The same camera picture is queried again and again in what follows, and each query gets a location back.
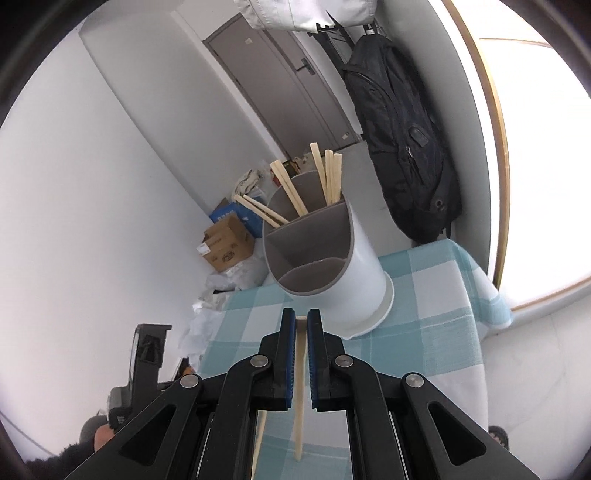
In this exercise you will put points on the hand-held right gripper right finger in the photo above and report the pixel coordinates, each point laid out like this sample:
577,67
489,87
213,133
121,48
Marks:
314,369

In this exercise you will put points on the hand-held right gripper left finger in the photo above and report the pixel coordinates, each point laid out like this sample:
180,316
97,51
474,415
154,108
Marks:
290,369

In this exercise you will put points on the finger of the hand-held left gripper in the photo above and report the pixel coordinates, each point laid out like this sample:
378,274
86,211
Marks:
150,350

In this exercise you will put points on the wooden chopstick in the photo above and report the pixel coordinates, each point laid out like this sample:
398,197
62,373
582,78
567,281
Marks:
300,434
259,438

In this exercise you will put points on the white utensil holder grey inside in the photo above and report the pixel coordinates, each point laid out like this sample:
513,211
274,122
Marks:
351,281

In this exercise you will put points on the bunch of wooden chopsticks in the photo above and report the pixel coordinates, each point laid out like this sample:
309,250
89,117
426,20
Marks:
330,180

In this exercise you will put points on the person's left hand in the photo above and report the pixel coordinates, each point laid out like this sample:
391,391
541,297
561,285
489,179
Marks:
104,438

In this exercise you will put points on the brown shoes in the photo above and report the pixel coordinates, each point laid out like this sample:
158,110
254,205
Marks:
187,368

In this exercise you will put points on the clear plastic bag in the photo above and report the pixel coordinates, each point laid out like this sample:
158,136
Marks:
203,323

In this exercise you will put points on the grey plastic bag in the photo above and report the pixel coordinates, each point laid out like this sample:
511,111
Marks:
240,277

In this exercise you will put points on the brown cardboard box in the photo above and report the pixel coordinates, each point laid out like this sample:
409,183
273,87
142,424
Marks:
228,247

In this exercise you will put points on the teal checked tablecloth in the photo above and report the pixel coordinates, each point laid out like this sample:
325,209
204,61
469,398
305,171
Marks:
434,300

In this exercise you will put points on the blue cardboard box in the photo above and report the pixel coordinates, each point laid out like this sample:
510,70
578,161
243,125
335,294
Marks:
221,214

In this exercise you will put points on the beige cloth bag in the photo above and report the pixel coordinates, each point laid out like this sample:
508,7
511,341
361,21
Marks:
249,182

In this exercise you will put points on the black paper bag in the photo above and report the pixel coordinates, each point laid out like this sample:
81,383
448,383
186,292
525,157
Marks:
290,166

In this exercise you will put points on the black backpack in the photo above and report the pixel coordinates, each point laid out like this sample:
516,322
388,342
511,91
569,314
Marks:
406,147

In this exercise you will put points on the grey door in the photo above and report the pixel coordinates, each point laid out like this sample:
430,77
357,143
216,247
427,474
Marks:
281,92

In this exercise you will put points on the window with gold frame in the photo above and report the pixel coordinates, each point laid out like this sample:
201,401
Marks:
540,161

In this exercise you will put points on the black metal frame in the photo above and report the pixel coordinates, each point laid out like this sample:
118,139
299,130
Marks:
337,44

